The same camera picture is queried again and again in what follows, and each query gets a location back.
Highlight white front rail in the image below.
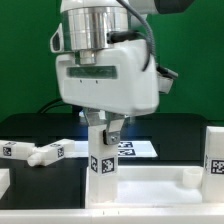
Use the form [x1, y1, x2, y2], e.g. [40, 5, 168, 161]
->
[0, 209, 224, 224]

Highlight white block left edge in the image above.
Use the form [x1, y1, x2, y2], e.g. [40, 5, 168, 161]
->
[0, 169, 10, 199]

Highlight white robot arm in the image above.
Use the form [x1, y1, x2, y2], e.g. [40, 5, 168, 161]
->
[50, 0, 195, 145]

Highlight marker tag sheet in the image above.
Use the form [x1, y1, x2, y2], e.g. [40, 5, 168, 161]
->
[72, 141, 157, 158]

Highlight black cables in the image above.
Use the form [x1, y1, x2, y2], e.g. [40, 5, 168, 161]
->
[37, 97, 66, 114]

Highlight white desk top tray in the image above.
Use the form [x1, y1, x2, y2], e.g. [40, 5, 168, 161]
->
[85, 166, 224, 209]

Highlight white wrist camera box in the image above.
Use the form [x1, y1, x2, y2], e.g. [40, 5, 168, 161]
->
[157, 65, 178, 94]

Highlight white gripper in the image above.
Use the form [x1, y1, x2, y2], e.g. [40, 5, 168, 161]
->
[56, 40, 159, 145]

